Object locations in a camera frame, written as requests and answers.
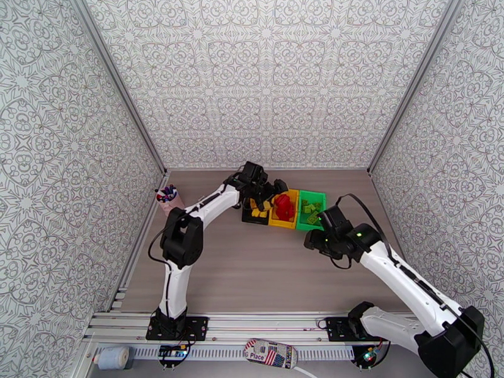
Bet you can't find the black plastic bin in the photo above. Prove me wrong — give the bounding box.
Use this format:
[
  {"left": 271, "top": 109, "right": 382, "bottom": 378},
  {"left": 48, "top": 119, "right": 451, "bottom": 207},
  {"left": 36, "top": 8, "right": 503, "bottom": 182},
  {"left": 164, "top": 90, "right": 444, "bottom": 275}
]
[{"left": 241, "top": 185, "right": 275, "bottom": 226}]

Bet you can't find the yellow plastic bin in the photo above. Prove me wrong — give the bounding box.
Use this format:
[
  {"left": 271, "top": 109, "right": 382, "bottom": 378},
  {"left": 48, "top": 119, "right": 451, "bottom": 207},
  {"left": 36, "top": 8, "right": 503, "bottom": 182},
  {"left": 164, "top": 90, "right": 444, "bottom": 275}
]
[{"left": 268, "top": 188, "right": 301, "bottom": 230}]

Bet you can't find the green plastic bin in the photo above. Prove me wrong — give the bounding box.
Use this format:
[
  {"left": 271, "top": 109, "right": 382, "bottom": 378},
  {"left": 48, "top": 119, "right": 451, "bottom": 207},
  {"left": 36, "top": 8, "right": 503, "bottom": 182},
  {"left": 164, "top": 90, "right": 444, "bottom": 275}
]
[{"left": 295, "top": 190, "right": 328, "bottom": 232}]

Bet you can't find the pink pen cup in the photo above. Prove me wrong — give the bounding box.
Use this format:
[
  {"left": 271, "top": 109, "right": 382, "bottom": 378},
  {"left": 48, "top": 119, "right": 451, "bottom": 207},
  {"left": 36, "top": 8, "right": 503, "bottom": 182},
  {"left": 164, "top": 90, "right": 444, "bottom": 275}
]
[{"left": 154, "top": 185, "right": 185, "bottom": 216}]

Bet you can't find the sticker covered pouch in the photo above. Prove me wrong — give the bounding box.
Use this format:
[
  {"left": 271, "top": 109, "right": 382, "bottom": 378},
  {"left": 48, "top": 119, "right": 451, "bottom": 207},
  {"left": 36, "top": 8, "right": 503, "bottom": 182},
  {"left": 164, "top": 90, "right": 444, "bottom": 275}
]
[{"left": 243, "top": 338, "right": 299, "bottom": 369}]

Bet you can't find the blue circuit board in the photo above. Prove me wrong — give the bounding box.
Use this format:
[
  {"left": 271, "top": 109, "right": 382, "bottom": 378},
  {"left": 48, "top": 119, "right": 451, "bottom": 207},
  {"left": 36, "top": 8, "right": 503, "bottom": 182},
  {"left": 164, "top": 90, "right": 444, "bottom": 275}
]
[{"left": 157, "top": 344, "right": 188, "bottom": 360}]

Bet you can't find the white paper roll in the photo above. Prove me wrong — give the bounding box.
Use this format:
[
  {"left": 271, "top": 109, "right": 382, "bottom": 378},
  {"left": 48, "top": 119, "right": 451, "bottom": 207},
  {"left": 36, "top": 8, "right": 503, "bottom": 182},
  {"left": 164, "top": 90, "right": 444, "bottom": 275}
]
[{"left": 94, "top": 346, "right": 131, "bottom": 370}]

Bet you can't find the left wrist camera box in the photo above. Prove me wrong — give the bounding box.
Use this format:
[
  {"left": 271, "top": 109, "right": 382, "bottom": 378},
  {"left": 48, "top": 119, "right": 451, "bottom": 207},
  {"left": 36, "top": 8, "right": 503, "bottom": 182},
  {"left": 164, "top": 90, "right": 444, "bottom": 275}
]
[{"left": 241, "top": 160, "right": 270, "bottom": 186}]

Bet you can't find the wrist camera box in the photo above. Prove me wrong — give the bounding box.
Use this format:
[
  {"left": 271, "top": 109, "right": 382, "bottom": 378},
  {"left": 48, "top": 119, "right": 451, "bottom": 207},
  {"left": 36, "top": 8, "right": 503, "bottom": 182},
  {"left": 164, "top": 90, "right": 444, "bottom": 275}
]
[
  {"left": 241, "top": 160, "right": 270, "bottom": 186},
  {"left": 317, "top": 204, "right": 352, "bottom": 233}
]

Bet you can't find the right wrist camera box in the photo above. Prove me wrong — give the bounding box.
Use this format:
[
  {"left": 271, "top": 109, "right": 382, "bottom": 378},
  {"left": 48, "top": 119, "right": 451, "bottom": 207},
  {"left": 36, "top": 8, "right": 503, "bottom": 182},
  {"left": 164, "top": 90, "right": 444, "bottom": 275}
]
[{"left": 317, "top": 204, "right": 352, "bottom": 233}]

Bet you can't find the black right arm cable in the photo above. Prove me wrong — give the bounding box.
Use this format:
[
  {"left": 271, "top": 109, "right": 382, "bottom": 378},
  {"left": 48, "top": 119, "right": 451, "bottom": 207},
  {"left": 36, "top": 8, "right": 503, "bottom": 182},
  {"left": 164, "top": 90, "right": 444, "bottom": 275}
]
[{"left": 329, "top": 193, "right": 495, "bottom": 378}]

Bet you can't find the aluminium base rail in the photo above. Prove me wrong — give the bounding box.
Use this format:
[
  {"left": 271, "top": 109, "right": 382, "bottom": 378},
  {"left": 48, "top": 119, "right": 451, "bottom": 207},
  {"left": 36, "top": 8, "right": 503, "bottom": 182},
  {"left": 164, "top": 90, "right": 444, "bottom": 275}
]
[{"left": 83, "top": 311, "right": 453, "bottom": 347}]

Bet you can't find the white slotted cable duct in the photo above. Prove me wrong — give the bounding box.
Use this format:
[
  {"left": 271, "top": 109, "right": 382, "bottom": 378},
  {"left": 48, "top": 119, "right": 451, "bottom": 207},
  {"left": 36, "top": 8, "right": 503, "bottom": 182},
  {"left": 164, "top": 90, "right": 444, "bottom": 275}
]
[{"left": 130, "top": 345, "right": 355, "bottom": 362}]

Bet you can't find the aluminium side rail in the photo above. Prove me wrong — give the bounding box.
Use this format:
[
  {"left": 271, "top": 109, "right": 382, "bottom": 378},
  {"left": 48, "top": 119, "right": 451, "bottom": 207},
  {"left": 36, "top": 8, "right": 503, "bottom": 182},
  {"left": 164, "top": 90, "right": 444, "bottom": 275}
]
[{"left": 108, "top": 172, "right": 170, "bottom": 312}]

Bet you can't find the aluminium corner post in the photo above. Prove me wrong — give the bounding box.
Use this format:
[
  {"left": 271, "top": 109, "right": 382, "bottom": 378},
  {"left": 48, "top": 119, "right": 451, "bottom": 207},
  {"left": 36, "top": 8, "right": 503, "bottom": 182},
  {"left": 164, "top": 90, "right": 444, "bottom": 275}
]
[
  {"left": 67, "top": 0, "right": 170, "bottom": 177},
  {"left": 367, "top": 0, "right": 471, "bottom": 177}
]

